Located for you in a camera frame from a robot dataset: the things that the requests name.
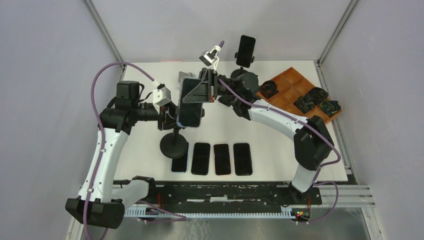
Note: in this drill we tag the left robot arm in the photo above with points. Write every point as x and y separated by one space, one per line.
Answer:
97 202

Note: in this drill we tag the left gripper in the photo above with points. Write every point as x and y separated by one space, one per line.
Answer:
170 112

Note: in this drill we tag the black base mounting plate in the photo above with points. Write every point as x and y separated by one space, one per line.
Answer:
239 197

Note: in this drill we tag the black phone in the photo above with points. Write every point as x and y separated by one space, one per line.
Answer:
242 159
200 159
244 55

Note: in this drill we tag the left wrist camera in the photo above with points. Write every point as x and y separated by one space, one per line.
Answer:
161 95

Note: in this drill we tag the black coiled band upper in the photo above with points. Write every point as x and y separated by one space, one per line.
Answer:
318 95

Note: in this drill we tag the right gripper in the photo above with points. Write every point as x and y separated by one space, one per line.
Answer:
205 90

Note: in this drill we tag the orange compartment tray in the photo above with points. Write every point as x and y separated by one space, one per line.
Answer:
291 85

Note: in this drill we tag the black pole stand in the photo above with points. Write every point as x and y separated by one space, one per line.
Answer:
173 145
241 70

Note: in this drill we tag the black coiled band left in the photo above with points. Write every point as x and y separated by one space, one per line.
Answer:
268 89

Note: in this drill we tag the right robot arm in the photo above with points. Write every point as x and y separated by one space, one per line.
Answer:
310 136

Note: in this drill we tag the white slotted cable duct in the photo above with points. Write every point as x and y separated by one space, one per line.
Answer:
145 212

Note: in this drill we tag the black coiled band right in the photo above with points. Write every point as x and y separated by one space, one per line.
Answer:
330 107

